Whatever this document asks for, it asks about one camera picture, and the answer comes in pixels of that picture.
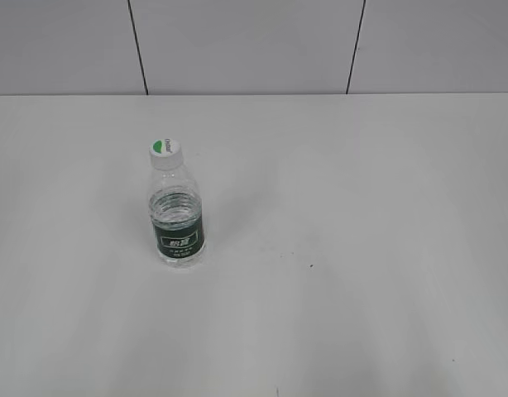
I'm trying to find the clear Cestbon water bottle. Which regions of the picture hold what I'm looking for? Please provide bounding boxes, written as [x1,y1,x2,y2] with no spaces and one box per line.
[147,165,205,269]

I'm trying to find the white green bottle cap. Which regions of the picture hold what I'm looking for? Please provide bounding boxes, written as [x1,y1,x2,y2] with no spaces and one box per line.
[149,138,184,170]

